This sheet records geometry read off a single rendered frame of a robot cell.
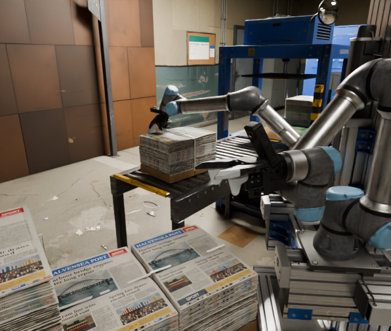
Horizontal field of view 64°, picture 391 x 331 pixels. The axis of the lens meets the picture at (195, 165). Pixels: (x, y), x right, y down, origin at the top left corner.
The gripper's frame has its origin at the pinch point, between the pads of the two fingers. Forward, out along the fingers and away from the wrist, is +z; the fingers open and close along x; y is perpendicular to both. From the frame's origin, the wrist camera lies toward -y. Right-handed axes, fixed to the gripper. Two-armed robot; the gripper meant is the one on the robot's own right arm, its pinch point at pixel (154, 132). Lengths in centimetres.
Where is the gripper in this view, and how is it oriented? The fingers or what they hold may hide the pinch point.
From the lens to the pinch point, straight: 206.6
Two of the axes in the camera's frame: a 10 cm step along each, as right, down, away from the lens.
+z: -3.4, 7.0, 6.3
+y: 6.0, 6.8, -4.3
